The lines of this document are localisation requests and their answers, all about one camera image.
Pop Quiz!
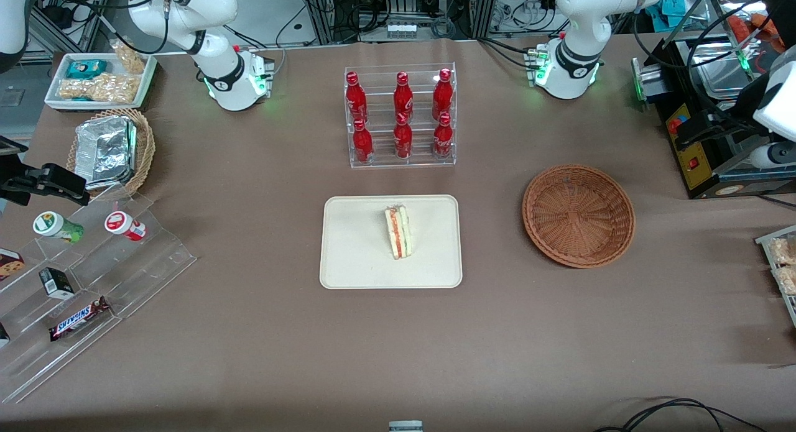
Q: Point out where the triangle sandwich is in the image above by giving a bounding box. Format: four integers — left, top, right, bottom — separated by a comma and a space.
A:
384, 205, 412, 260

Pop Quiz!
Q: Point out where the brown round wicker basket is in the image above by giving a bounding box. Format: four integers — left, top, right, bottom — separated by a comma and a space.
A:
522, 165, 636, 269

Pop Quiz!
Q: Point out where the cream plastic tray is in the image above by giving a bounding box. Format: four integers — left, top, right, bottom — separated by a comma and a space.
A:
319, 195, 463, 290

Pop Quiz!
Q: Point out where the aluminium frame rack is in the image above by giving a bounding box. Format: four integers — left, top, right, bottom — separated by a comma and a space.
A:
302, 0, 498, 44

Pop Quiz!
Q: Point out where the black food warmer yellow panel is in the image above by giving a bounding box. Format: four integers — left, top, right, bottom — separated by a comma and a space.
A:
659, 0, 796, 200

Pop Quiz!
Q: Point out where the black floor cable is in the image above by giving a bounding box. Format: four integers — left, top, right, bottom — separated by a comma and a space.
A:
594, 398, 767, 432

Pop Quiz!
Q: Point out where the small clear peanut snack bag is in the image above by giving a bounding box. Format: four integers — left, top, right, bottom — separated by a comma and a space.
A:
111, 39, 147, 75

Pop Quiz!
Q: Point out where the clear acrylic stepped stand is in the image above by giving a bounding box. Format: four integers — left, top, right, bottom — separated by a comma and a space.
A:
0, 190, 197, 405

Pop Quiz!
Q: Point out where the small black box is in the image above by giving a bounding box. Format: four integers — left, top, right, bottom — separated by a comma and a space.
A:
39, 267, 75, 300

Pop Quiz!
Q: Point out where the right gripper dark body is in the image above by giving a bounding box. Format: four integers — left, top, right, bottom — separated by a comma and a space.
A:
0, 137, 29, 179

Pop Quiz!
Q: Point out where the large clear peanut snack bag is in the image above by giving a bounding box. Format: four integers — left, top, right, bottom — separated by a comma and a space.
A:
58, 73, 139, 104

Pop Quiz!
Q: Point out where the teal box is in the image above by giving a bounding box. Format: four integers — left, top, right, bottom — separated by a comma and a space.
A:
660, 0, 692, 26

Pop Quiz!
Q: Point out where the clear acrylic bottle rack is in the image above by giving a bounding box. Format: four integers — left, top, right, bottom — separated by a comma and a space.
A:
344, 62, 457, 168

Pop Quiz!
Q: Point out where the white snack tray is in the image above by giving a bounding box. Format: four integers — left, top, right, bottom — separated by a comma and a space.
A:
45, 52, 158, 113

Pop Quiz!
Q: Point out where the silver metal cylinder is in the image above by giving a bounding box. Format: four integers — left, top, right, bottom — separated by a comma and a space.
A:
631, 58, 670, 104

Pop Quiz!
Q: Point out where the red lidded cup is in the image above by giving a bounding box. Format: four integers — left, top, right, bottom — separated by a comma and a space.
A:
104, 211, 148, 242

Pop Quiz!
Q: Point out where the green lidded cup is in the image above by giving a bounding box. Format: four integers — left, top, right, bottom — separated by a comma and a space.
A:
33, 211, 85, 244

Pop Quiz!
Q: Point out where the grey metal snack tray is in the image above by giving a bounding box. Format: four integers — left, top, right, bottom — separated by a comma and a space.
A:
756, 226, 796, 328

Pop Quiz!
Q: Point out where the orange fried food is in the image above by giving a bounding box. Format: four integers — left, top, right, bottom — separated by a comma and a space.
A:
728, 14, 778, 42

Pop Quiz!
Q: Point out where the light wicker basket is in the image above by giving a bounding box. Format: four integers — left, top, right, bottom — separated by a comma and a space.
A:
65, 108, 156, 200

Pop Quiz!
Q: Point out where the teal snack packet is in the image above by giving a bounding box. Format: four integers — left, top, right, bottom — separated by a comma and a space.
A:
65, 59, 108, 80

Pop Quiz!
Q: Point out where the silver foil package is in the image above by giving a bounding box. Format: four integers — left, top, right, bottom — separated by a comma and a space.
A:
75, 115, 137, 190

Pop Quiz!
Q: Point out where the brown cookie box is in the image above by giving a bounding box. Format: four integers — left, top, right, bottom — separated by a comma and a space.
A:
0, 249, 26, 281

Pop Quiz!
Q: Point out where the red cola bottle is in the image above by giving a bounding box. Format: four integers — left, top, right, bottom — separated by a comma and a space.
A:
394, 113, 413, 159
345, 71, 368, 123
353, 118, 374, 164
433, 113, 453, 159
432, 68, 453, 119
393, 71, 414, 121

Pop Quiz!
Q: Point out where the snickers chocolate bar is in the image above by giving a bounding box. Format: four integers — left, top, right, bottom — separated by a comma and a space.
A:
50, 296, 113, 342

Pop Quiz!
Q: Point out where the steel food pan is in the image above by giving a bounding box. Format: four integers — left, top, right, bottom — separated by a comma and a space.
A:
689, 42, 750, 101

